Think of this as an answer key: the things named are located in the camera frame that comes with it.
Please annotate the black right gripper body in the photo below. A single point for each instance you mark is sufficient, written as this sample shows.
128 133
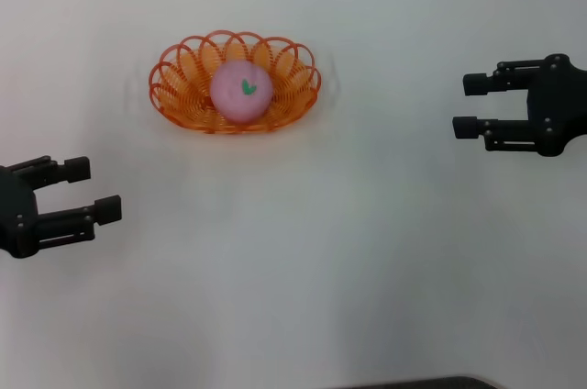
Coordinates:
561 104

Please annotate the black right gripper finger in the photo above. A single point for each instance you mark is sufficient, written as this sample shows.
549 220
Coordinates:
465 127
477 83

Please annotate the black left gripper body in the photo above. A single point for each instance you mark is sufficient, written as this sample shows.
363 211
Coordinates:
18 214

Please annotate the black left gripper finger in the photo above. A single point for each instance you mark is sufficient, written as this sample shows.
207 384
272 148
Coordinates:
77 169
107 209

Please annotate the orange woven plastic basket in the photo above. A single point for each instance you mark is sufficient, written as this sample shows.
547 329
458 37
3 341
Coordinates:
183 109

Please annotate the pink plush peach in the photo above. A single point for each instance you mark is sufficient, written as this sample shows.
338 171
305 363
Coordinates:
238 95

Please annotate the black robot torso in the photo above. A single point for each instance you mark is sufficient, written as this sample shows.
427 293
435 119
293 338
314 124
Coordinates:
413 384

